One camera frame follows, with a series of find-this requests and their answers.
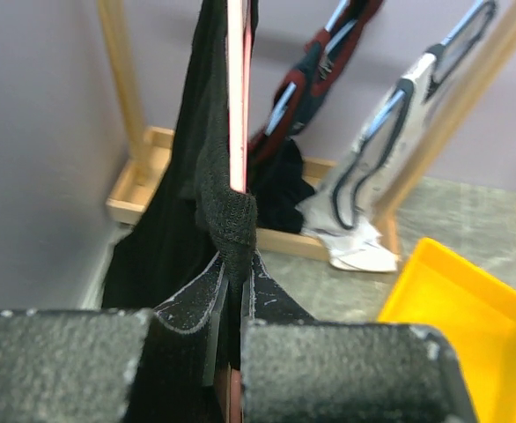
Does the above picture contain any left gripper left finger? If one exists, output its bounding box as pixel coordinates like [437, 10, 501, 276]
[129, 256, 228, 422]

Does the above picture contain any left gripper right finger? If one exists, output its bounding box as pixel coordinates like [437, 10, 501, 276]
[240, 249, 321, 325]

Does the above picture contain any black tank top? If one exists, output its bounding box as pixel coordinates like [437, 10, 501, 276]
[100, 0, 259, 423]

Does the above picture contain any pink wire hanger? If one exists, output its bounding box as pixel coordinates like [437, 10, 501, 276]
[213, 0, 259, 423]

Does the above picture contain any blue hanger under white jersey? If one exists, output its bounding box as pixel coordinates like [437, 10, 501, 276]
[365, 1, 498, 139]

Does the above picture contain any blue hanger under navy jersey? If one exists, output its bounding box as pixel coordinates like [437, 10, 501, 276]
[264, 0, 357, 136]

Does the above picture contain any white grey basketball jersey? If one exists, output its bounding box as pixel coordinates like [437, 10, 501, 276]
[297, 0, 498, 273]

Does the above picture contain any left wooden clothes rack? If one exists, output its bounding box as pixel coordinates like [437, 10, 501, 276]
[97, 1, 516, 255]

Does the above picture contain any yellow plastic tray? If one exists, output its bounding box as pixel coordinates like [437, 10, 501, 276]
[377, 238, 516, 422]

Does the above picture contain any navy maroon basketball jersey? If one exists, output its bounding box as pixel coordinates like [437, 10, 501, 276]
[248, 0, 385, 234]

